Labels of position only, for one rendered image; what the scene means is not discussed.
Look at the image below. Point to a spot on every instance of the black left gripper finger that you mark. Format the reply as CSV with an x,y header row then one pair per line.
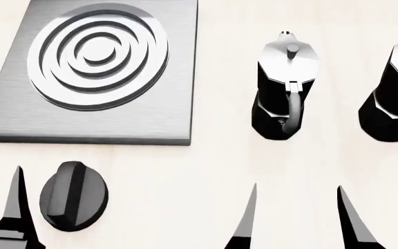
x,y
16,212

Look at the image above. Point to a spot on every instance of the silver spiral burner coil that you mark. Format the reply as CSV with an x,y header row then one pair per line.
x,y
99,55

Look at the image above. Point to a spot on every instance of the silver square stove plate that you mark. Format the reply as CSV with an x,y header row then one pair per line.
x,y
16,114

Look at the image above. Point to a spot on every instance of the black round stove knob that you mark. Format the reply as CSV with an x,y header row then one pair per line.
x,y
71,197

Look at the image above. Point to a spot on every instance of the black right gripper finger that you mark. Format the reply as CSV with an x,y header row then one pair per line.
x,y
245,228
356,230

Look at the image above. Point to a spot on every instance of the black silver moka pot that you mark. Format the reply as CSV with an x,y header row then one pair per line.
x,y
382,114
271,103

